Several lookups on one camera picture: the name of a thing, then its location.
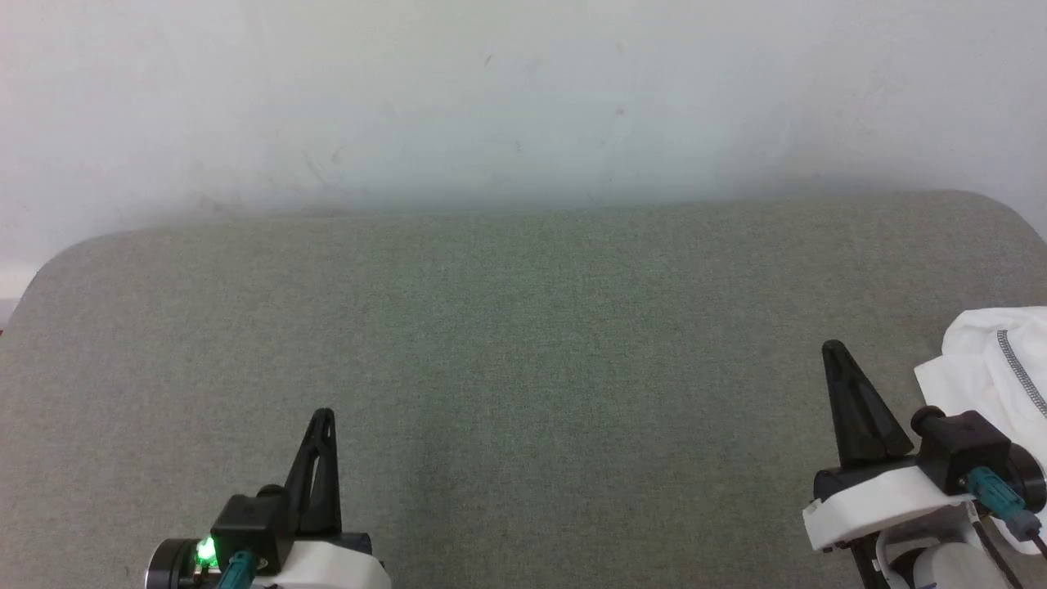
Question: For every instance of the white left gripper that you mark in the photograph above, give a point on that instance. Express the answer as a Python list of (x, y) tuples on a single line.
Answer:
[(327, 564)]

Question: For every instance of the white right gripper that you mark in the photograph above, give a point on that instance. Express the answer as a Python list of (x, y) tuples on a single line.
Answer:
[(875, 499)]

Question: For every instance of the white garment with black stitching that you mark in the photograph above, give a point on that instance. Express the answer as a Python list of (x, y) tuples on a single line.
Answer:
[(981, 376)]

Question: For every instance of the grey-white right robot arm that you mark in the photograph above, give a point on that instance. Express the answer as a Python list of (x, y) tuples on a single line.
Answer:
[(941, 564)]

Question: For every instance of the black cylindrical left gripper motor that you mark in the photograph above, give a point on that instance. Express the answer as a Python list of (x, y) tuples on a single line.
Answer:
[(172, 564)]

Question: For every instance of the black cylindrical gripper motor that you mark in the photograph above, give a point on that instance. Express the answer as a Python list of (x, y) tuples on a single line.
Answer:
[(172, 564), (1032, 478)]

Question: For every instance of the black cylindrical right gripper motor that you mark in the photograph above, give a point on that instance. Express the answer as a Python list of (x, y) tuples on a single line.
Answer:
[(1032, 478)]

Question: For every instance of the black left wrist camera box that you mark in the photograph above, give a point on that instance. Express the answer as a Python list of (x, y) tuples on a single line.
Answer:
[(245, 523)]

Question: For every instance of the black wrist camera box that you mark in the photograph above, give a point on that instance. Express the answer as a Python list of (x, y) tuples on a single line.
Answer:
[(965, 450), (245, 523)]

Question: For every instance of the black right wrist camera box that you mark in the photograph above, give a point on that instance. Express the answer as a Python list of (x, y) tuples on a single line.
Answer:
[(965, 450)]

